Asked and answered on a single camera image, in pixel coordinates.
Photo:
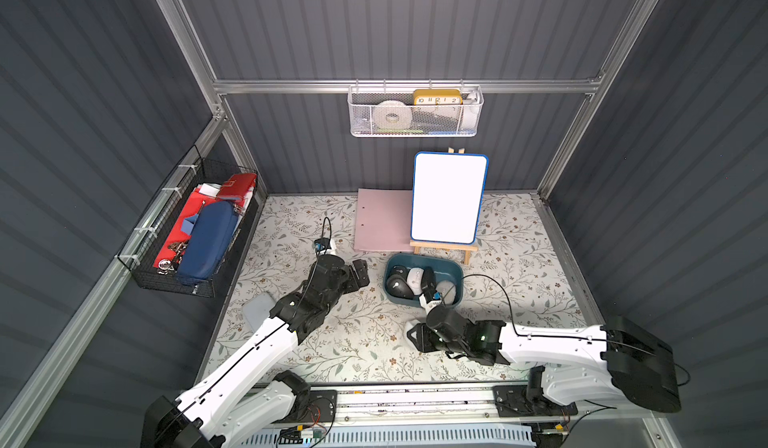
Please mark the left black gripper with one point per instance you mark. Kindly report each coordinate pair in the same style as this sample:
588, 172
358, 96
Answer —
351, 275

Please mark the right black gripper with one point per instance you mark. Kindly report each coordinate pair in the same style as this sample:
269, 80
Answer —
426, 334

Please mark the light grey white mouse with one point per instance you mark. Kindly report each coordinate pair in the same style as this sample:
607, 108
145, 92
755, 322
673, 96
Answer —
446, 292

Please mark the black mouse with logo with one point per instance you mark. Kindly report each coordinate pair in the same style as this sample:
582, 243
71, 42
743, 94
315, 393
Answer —
397, 286

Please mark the teal plastic storage box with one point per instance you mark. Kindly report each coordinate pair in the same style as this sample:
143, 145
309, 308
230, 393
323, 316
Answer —
444, 270

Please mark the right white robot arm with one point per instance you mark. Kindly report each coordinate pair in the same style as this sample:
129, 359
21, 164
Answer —
615, 360

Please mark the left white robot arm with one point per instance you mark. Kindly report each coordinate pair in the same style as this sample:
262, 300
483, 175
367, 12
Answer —
240, 376

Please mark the pink paper folder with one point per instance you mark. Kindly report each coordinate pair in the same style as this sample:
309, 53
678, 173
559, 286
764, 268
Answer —
383, 221

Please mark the floral table mat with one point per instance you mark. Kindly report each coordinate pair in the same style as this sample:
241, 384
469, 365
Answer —
514, 275

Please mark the navy blue pouch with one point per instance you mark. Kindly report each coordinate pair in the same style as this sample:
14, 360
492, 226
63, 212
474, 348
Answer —
210, 238

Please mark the red package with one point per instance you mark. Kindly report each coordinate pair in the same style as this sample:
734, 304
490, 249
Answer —
238, 190

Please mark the white tape roll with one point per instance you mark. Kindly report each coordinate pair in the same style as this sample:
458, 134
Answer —
392, 115

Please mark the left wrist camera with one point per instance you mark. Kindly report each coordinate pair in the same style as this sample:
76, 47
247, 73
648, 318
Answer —
324, 246

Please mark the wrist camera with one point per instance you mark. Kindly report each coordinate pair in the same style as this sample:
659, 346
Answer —
324, 246
430, 300

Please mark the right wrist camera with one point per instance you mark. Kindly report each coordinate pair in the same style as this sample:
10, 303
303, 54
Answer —
430, 300

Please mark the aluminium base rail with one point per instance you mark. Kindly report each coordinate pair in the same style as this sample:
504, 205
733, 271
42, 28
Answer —
457, 415

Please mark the white board blue frame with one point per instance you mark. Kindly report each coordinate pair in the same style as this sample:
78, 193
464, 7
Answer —
449, 199

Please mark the black wire side basket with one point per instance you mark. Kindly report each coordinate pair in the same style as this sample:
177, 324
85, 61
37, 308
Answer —
138, 254

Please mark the white wire wall basket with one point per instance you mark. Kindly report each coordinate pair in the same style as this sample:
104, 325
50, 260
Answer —
427, 121

